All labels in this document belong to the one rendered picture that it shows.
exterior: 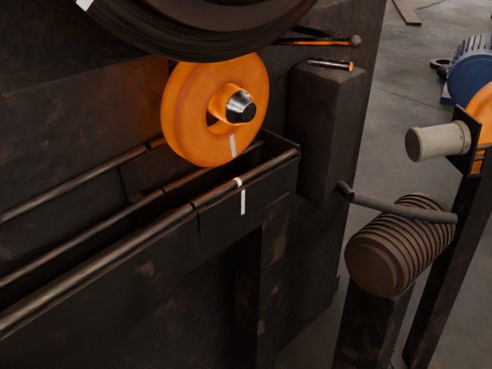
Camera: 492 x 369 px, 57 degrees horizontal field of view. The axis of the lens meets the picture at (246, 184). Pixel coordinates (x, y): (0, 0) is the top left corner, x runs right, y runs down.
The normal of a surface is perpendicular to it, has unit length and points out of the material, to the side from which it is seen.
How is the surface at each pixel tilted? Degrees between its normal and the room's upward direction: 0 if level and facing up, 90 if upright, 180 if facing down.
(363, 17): 90
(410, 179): 0
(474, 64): 90
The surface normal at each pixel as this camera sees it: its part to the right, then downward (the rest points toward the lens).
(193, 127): 0.70, 0.41
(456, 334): 0.01, -0.82
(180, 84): -0.56, -0.18
